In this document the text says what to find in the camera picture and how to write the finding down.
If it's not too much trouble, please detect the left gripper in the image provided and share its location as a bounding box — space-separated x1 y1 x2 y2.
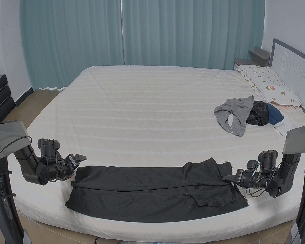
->
51 155 87 182

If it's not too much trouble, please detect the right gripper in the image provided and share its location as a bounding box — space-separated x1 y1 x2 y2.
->
223 170 261 189

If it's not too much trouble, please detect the black T-shirt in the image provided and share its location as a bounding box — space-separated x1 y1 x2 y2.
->
65 157 249 223

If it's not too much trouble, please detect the bed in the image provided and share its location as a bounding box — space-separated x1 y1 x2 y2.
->
9 38 305 241

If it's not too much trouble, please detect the grey garment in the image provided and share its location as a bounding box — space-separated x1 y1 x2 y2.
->
213 95 255 137

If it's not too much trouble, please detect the black shiny garment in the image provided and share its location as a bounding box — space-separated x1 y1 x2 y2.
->
246 101 270 126

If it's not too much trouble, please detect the blue and white garment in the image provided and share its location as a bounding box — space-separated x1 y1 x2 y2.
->
266 103 293 137

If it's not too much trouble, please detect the white printed pillow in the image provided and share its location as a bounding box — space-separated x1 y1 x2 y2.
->
234 65 303 107

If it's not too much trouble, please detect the black chest of drawers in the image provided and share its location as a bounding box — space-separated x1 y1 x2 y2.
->
0 74 16 123

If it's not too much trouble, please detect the grey bedside table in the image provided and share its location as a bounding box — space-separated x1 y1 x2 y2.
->
235 46 270 67

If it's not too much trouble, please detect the blue-green curtain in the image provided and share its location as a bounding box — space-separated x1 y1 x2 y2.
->
20 0 124 91
122 0 266 70

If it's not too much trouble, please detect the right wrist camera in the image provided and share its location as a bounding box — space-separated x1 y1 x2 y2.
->
232 169 242 187

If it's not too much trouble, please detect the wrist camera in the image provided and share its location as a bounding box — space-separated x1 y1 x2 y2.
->
232 169 242 187
67 154 79 168

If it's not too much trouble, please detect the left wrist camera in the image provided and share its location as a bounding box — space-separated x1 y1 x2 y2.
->
67 154 79 168

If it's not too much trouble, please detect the black cable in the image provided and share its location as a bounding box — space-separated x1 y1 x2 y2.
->
0 136 33 161
94 237 122 244

